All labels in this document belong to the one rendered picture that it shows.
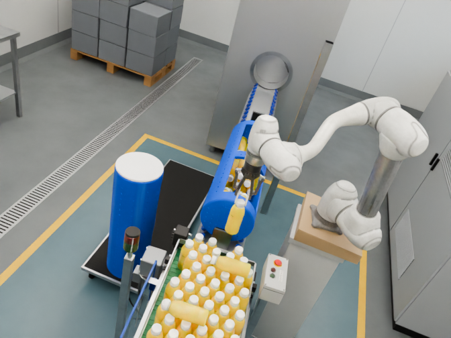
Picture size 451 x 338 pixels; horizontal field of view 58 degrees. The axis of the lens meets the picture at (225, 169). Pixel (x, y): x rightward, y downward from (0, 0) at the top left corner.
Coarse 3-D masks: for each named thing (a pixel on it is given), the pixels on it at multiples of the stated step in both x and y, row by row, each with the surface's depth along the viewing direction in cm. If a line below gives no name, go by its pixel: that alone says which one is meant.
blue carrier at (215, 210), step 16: (240, 128) 264; (224, 160) 236; (224, 176) 218; (208, 192) 218; (224, 192) 205; (208, 208) 206; (224, 208) 204; (256, 208) 218; (208, 224) 212; (224, 224) 210
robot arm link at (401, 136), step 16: (400, 112) 164; (384, 128) 165; (400, 128) 159; (416, 128) 158; (384, 144) 167; (400, 144) 159; (416, 144) 156; (384, 160) 172; (400, 160) 169; (384, 176) 177; (368, 192) 186; (384, 192) 183; (352, 208) 200; (368, 208) 191; (352, 224) 199; (368, 224) 194; (352, 240) 201; (368, 240) 196
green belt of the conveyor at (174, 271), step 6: (180, 252) 210; (174, 258) 206; (174, 264) 203; (174, 270) 200; (180, 270) 201; (168, 276) 196; (174, 276) 197; (162, 288) 190; (162, 294) 188; (156, 300) 184; (156, 306) 182; (150, 318) 177; (150, 324) 175; (144, 330) 172; (144, 336) 170
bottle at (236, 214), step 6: (234, 204) 183; (234, 210) 181; (240, 210) 180; (228, 216) 186; (234, 216) 181; (240, 216) 181; (228, 222) 185; (234, 222) 183; (240, 222) 184; (228, 228) 186; (234, 228) 185; (234, 234) 188
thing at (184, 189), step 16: (176, 176) 378; (192, 176) 384; (208, 176) 389; (160, 192) 356; (176, 192) 360; (192, 192) 365; (160, 208) 340; (176, 208) 345; (192, 208) 349; (160, 224) 326; (176, 224) 330; (160, 240) 312; (96, 256) 287; (96, 272) 277
